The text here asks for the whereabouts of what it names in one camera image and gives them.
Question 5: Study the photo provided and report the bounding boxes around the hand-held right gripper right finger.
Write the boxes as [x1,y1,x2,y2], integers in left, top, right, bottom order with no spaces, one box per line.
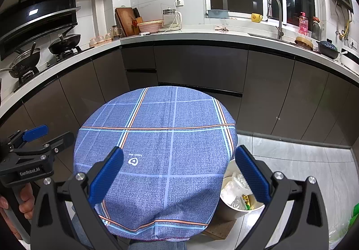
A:
[230,145,329,250]

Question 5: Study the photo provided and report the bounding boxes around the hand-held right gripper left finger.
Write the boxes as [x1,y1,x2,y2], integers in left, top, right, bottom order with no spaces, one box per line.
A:
[29,146,124,250]

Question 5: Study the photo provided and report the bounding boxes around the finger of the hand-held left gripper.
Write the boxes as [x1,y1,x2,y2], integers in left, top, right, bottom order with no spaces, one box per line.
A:
[6,125,49,152]
[42,132,76,155]

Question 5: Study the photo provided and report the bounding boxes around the clear plastic wrapper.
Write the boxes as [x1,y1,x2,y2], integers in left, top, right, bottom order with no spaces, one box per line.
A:
[233,173,253,194]

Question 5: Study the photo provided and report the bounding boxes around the yellow snack packet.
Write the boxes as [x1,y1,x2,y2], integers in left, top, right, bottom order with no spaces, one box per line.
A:
[243,194,260,210]

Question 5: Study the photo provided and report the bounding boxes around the silver foil wrapper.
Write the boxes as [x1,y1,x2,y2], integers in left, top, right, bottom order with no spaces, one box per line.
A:
[230,197,246,210]

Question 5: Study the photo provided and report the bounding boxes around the white round trash bin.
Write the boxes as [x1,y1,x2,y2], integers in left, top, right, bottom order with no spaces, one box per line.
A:
[215,158,266,222]

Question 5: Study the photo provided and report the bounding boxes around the person's left hand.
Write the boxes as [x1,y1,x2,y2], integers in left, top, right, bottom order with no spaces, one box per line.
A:
[0,184,36,239]

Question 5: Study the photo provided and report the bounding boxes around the black gas stove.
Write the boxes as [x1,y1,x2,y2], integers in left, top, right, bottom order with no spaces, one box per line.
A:
[13,45,83,93]

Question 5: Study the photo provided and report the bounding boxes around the blue plaid tablecloth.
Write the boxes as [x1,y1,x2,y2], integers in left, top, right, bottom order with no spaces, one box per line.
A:
[72,85,238,241]

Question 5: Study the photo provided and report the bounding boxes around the black wok with glass lid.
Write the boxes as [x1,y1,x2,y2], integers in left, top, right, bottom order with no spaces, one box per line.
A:
[0,42,41,79]

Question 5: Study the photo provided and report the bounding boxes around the black frying pan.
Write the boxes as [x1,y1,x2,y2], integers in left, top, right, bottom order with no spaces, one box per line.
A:
[48,26,82,55]

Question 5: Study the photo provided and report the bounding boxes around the translucent plastic bag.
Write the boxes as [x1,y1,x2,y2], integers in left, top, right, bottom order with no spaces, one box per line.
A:
[329,202,359,250]

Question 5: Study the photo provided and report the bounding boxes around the black range hood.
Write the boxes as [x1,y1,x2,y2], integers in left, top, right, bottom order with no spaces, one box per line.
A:
[0,0,82,61]

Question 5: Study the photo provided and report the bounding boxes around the dark kitchen base cabinets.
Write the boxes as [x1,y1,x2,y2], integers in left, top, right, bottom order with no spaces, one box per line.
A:
[0,41,359,152]

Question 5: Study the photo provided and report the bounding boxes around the wooden cutting board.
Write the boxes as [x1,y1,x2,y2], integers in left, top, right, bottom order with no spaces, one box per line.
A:
[115,6,135,37]

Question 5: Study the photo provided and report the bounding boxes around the wooden knife block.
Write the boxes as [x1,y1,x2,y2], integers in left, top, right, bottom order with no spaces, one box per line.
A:
[132,7,144,35]

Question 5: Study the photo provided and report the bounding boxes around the wooden bowl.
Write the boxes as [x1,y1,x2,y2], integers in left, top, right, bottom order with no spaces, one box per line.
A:
[294,35,314,50]

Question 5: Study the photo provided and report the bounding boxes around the pink strainer basket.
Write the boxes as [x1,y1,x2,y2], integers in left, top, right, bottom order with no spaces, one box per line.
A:
[137,20,164,33]

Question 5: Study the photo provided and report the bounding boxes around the dark blue pot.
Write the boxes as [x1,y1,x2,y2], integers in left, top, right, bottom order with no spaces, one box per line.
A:
[316,39,340,59]

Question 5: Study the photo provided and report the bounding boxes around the steel kitchen faucet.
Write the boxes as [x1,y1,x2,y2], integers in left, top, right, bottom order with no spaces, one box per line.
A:
[266,0,284,40]

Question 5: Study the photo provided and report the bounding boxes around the white pot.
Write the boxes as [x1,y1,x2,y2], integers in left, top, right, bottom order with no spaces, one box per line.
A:
[339,50,359,68]

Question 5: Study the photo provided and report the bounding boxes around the pink dish soap bottle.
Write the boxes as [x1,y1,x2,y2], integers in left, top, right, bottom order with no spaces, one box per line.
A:
[299,12,308,35]

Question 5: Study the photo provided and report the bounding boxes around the glass electric kettle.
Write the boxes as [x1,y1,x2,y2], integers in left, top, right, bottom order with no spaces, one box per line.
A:
[160,7,183,32]

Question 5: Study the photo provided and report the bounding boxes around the yellow gas hose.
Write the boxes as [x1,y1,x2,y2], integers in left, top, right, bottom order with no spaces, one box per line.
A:
[337,10,352,41]

